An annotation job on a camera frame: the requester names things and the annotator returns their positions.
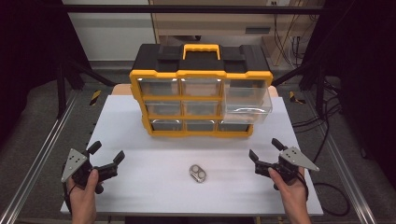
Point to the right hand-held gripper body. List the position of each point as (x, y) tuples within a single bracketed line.
[(295, 158)]

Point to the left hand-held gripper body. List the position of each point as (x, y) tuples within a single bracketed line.
[(74, 161)]

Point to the large clear plastic drawer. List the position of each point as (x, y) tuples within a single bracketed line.
[(247, 102)]

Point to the small silver metal case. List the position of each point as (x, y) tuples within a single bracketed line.
[(198, 173)]

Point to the person's right hand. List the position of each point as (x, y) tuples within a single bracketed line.
[(291, 193)]

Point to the person's left hand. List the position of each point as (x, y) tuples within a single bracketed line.
[(83, 196)]

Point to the yellow and black floor tape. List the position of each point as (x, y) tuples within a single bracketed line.
[(295, 98), (95, 97)]

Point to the black metal stand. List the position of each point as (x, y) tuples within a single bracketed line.
[(62, 90), (319, 90)]

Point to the set of small clear drawers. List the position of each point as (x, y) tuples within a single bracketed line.
[(199, 107)]

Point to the black curtain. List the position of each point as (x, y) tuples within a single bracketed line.
[(361, 77), (28, 62)]

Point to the white cabinet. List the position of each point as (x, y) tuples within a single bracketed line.
[(109, 34)]

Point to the yellow and black drawer organizer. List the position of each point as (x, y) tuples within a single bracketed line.
[(199, 62)]

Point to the beige wooden desk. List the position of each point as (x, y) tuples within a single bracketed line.
[(236, 21)]

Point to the aluminium frame rail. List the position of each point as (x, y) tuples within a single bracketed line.
[(345, 168), (40, 155)]

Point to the dark horizontal frame bar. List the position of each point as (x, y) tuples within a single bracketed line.
[(186, 8)]

